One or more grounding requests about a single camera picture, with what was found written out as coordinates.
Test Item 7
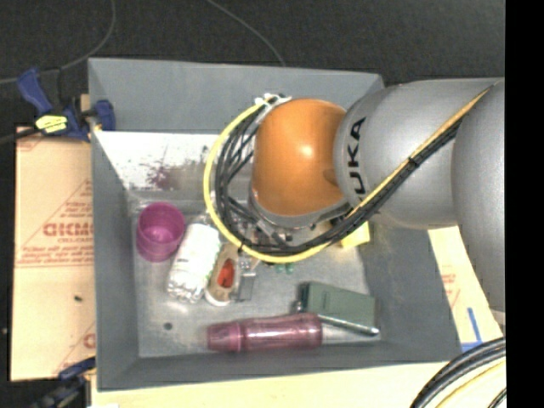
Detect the purple translucent bottle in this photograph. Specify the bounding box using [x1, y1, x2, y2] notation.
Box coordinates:
[206, 312, 325, 354]

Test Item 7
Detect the dark green flat block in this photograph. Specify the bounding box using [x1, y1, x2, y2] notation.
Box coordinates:
[292, 281, 377, 329]

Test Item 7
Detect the grey metal bin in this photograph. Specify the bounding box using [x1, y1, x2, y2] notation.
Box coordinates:
[87, 57, 463, 390]

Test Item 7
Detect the brown cardboard board red print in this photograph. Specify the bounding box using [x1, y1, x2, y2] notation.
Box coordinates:
[10, 125, 506, 383]

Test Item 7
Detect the white oval toy red inside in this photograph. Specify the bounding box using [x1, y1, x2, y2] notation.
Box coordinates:
[204, 244, 240, 307]

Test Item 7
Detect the white ribbed plastic bottle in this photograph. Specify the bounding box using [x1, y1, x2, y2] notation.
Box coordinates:
[165, 223, 223, 304]

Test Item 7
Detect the purple plastic cup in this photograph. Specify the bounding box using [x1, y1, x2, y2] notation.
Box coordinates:
[135, 201, 187, 264]

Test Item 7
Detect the yellow sponge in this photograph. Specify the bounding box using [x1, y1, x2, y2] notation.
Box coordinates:
[326, 221, 371, 250]

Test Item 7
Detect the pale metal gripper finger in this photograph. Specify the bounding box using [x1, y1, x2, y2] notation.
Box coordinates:
[235, 256, 258, 303]

